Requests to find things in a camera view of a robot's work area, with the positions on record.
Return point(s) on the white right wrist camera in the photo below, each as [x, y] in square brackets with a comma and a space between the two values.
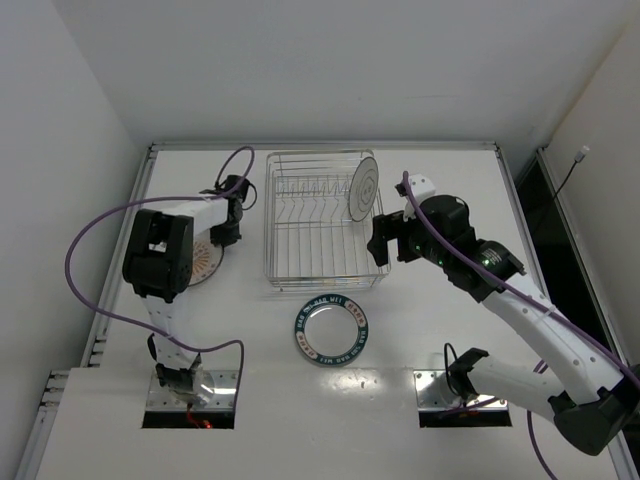
[421, 187]

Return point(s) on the metal wire dish rack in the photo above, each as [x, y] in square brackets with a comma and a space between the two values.
[311, 242]

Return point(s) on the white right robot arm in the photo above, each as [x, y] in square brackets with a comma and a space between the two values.
[585, 395]

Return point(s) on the metal base plate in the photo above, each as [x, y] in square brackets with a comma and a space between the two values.
[434, 396]
[214, 391]

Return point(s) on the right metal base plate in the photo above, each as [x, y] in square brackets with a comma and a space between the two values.
[434, 396]

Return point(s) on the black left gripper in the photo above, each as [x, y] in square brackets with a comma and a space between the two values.
[226, 233]

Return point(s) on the plate with orange sunburst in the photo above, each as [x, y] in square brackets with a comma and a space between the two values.
[207, 258]

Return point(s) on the white plate with green rings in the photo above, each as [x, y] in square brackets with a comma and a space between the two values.
[363, 189]

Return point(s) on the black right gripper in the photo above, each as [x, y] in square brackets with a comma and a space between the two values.
[391, 235]

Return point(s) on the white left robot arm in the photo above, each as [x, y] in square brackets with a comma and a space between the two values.
[159, 265]

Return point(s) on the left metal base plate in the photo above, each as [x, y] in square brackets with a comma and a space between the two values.
[214, 391]

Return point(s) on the plate with dark green rim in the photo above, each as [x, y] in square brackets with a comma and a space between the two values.
[331, 330]

